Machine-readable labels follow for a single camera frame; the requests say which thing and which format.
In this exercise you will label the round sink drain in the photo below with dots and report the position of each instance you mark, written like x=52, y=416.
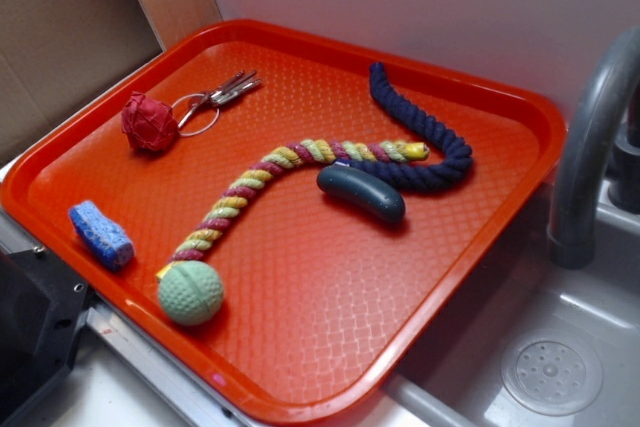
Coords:
x=551, y=373

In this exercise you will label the green textured rubber ball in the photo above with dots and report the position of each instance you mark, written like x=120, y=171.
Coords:
x=190, y=292

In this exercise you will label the blue sponge piece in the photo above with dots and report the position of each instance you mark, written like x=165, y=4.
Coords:
x=104, y=238

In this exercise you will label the grey toy faucet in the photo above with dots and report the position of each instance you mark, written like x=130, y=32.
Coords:
x=603, y=135

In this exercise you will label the grey toy sink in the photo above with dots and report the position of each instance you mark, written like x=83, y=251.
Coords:
x=451, y=375

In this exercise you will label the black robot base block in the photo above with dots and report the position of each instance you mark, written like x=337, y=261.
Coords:
x=43, y=309

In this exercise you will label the silver key bunch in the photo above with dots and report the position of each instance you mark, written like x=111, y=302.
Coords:
x=214, y=100

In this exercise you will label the brown cardboard panel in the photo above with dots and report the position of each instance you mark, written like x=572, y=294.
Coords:
x=57, y=55

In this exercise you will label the orange plastic tray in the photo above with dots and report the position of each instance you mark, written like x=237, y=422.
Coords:
x=321, y=299

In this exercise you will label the dark green plastic pickle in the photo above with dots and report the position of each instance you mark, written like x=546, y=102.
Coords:
x=363, y=190

